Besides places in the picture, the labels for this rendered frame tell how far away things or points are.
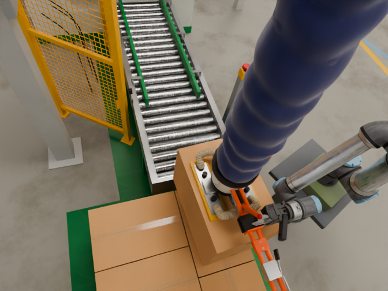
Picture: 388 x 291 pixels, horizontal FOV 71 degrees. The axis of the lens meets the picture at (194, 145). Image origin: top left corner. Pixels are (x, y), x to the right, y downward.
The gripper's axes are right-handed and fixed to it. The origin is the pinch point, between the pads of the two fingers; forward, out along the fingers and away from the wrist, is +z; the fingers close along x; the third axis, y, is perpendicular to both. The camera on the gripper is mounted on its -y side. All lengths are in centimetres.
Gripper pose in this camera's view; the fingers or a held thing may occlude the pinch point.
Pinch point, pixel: (252, 227)
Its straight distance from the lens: 133.5
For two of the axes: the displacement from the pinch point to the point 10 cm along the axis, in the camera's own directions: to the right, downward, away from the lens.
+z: -9.5, 1.8, -2.5
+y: -2.9, -8.3, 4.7
